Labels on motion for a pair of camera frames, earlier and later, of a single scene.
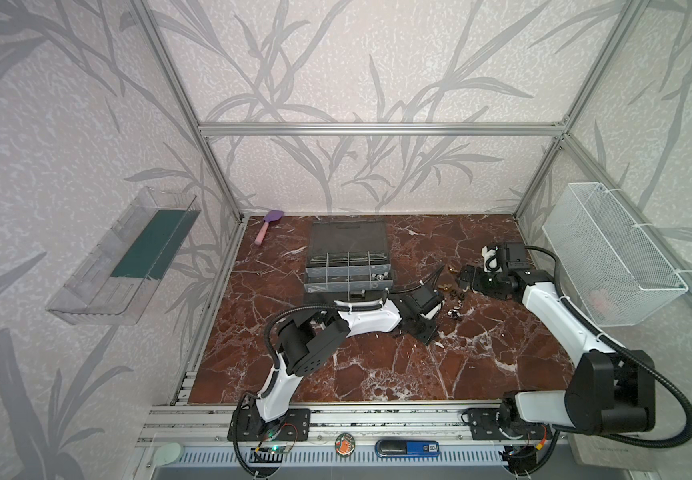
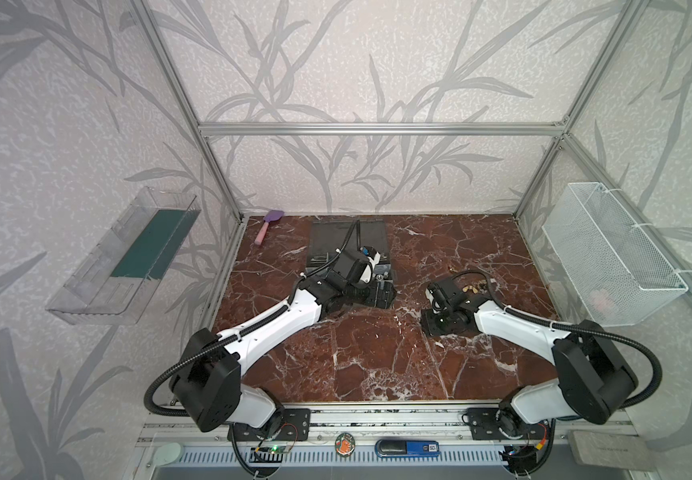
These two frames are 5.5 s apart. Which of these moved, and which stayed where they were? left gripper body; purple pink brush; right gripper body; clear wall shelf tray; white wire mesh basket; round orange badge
Moved: right gripper body; left gripper body
Stayed: purple pink brush; white wire mesh basket; clear wall shelf tray; round orange badge
